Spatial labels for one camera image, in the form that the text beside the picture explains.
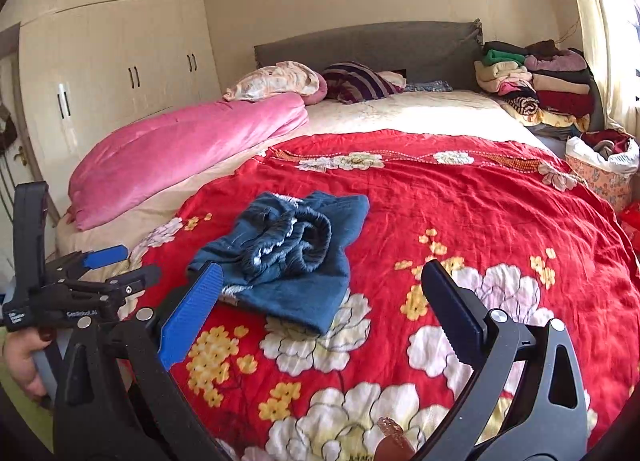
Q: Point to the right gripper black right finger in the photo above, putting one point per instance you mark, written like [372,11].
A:
[459,312]

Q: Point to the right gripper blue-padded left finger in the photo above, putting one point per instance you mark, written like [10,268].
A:
[180,329]

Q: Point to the blue denim pants lace hem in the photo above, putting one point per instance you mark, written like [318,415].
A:
[286,257]

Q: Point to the green sleeved left forearm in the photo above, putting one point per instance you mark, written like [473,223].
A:
[29,414]

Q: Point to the left hand red nails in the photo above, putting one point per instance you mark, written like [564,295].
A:
[17,354]

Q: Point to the red floral bedspread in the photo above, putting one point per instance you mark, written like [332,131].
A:
[510,222]

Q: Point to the pink satin quilt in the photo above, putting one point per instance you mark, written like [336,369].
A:
[141,159]

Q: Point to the bags hanging on door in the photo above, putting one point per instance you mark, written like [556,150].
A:
[8,136]

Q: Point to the cream bed sheet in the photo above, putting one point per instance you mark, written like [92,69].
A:
[452,113]

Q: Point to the basket of clothes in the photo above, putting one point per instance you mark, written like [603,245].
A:
[607,161]

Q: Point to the stack of folded clothes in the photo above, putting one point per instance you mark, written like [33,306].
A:
[549,90]

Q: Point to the purple striped pillow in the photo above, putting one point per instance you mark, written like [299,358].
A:
[353,82]

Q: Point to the grey upholstered headboard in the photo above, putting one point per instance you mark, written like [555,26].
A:
[423,50]

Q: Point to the beige floral pillow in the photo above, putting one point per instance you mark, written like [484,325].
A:
[273,80]

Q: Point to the cream window curtain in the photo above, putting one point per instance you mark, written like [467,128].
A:
[610,38]

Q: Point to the cream wardrobe with black handles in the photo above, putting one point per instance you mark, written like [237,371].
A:
[88,67]

